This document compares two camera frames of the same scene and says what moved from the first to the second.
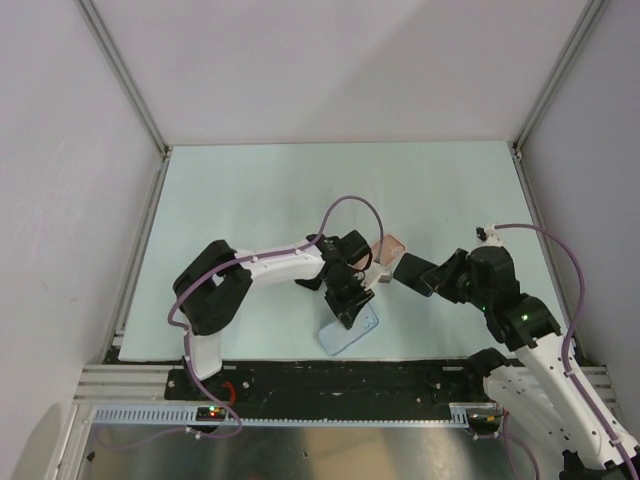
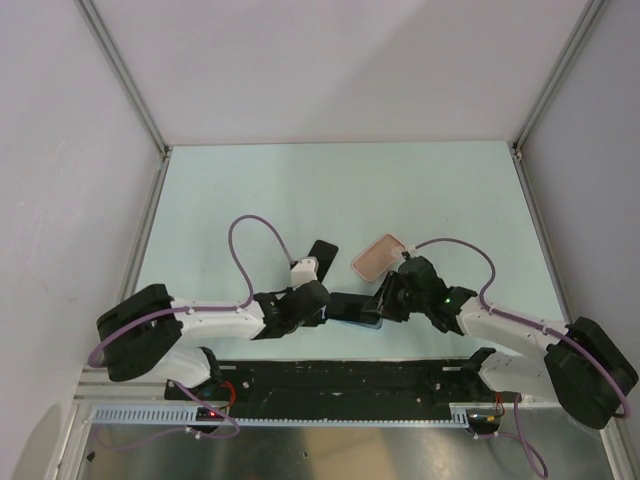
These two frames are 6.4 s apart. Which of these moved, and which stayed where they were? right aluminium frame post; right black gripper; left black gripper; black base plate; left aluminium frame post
Moved: left black gripper; right black gripper
Stayed: black base plate; left aluminium frame post; right aluminium frame post
